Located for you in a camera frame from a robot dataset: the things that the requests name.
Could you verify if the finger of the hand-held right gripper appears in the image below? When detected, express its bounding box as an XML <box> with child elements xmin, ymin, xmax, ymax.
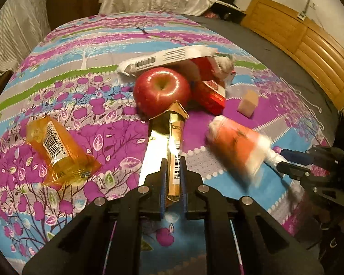
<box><xmin>277</xmin><ymin>162</ymin><xmax>313</xmax><ymax>182</ymax></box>
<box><xmin>274</xmin><ymin>146</ymin><xmax>319</xmax><ymax>164</ymax></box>

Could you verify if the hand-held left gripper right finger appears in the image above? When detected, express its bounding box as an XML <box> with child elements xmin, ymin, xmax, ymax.
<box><xmin>179</xmin><ymin>156</ymin><xmax>324</xmax><ymax>275</ymax></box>

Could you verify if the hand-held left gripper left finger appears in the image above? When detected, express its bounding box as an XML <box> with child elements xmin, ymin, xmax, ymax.
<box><xmin>21</xmin><ymin>158</ymin><xmax>168</xmax><ymax>275</ymax></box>

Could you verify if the gold foil packet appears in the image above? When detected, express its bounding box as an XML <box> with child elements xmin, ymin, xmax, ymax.
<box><xmin>138</xmin><ymin>100</ymin><xmax>190</xmax><ymax>202</ymax></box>

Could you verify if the orange and white tube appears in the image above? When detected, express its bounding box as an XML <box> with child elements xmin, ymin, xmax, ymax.
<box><xmin>205</xmin><ymin>115</ymin><xmax>284</xmax><ymax>190</ymax></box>

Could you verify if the beige cube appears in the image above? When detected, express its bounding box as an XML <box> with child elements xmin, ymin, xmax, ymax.
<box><xmin>237</xmin><ymin>90</ymin><xmax>259</xmax><ymax>118</ymax></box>

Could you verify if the red cardboard box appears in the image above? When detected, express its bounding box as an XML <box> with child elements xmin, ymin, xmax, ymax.
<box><xmin>192</xmin><ymin>80</ymin><xmax>227</xmax><ymax>115</ymax></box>

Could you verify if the red apple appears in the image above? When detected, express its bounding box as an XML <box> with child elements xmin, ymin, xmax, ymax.
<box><xmin>133</xmin><ymin>67</ymin><xmax>192</xmax><ymax>115</ymax></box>

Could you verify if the orange transparent packet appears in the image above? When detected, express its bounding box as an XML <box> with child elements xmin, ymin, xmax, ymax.
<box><xmin>26</xmin><ymin>116</ymin><xmax>102</xmax><ymax>185</ymax></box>

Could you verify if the wooden headboard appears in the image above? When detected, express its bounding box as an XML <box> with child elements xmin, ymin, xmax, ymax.
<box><xmin>241</xmin><ymin>0</ymin><xmax>344</xmax><ymax>112</ymax></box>

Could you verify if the white paper packet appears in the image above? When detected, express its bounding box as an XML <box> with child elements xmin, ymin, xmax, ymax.
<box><xmin>116</xmin><ymin>45</ymin><xmax>215</xmax><ymax>78</ymax></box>

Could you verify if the purple floral printed bedsheet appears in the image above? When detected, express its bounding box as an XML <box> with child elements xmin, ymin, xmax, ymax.
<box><xmin>0</xmin><ymin>14</ymin><xmax>330</xmax><ymax>275</ymax></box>

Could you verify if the dark wooden chair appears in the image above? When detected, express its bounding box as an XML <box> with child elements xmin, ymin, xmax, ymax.
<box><xmin>0</xmin><ymin>69</ymin><xmax>13</xmax><ymax>104</ymax></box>

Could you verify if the striped grey cloth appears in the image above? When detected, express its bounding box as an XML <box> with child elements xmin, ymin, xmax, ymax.
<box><xmin>0</xmin><ymin>0</ymin><xmax>50</xmax><ymax>73</ymax></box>

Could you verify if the white rope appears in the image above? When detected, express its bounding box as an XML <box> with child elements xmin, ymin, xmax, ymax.
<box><xmin>281</xmin><ymin>77</ymin><xmax>330</xmax><ymax>132</ymax></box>

